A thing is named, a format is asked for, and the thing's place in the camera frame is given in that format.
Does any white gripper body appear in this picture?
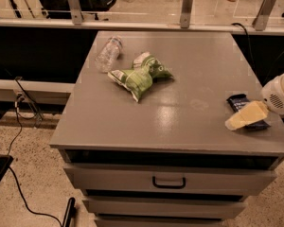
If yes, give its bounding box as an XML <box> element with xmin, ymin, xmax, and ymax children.
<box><xmin>261</xmin><ymin>74</ymin><xmax>284</xmax><ymax>114</ymax></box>

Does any black floor cable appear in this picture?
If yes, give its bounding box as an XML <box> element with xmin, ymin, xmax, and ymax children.
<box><xmin>6</xmin><ymin>76</ymin><xmax>63</xmax><ymax>227</ymax></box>

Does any green jalapeno chip bag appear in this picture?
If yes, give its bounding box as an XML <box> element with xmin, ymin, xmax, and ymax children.
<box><xmin>108</xmin><ymin>52</ymin><xmax>173</xmax><ymax>102</ymax></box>

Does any dark blue rxbar wrapper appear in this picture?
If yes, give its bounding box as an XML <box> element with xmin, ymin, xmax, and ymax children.
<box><xmin>226</xmin><ymin>93</ymin><xmax>272</xmax><ymax>131</ymax></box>

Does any clear plastic water bottle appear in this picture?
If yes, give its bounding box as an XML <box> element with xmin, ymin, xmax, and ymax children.
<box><xmin>95</xmin><ymin>36</ymin><xmax>123</xmax><ymax>73</ymax></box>

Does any black drawer handle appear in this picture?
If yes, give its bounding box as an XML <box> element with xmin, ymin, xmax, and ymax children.
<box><xmin>151</xmin><ymin>176</ymin><xmax>186</xmax><ymax>189</ymax></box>

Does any grey drawer cabinet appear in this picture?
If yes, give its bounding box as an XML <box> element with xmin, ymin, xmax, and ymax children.
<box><xmin>50</xmin><ymin>32</ymin><xmax>284</xmax><ymax>227</ymax></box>

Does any metal rail bracket right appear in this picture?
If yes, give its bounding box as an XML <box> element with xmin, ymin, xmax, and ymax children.
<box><xmin>252</xmin><ymin>0</ymin><xmax>276</xmax><ymax>31</ymax></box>

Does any metal rail bracket left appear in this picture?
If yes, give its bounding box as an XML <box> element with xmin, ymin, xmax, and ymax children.
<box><xmin>67</xmin><ymin>0</ymin><xmax>83</xmax><ymax>25</ymax></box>

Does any metal rail bracket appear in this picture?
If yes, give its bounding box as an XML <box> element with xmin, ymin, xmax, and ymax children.
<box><xmin>67</xmin><ymin>0</ymin><xmax>83</xmax><ymax>25</ymax></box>
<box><xmin>252</xmin><ymin>0</ymin><xmax>276</xmax><ymax>31</ymax></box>
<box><xmin>180</xmin><ymin>0</ymin><xmax>193</xmax><ymax>28</ymax></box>

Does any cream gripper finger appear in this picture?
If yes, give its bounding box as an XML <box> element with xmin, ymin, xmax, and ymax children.
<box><xmin>224</xmin><ymin>100</ymin><xmax>271</xmax><ymax>131</ymax></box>

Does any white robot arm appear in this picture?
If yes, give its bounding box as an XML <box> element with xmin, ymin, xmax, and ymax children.
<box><xmin>224</xmin><ymin>73</ymin><xmax>284</xmax><ymax>131</ymax></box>

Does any metal rail bracket middle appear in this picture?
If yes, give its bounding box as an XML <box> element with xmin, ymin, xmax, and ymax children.
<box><xmin>180</xmin><ymin>0</ymin><xmax>193</xmax><ymax>28</ymax></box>

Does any black cable behind cabinet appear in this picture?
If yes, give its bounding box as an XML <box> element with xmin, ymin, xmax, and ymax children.
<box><xmin>230</xmin><ymin>22</ymin><xmax>258</xmax><ymax>78</ymax></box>

